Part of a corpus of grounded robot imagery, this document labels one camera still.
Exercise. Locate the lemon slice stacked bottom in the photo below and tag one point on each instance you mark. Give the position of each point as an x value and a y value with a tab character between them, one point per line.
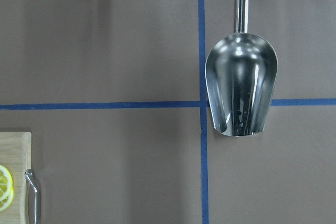
5	203

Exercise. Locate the wooden cutting board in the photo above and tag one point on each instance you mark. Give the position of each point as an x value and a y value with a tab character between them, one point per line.
16	157

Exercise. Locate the lemon slice near handle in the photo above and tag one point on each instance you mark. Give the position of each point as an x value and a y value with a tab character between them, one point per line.
6	182

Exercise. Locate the metal scoop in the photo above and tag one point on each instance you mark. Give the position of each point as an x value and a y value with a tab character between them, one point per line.
240	73

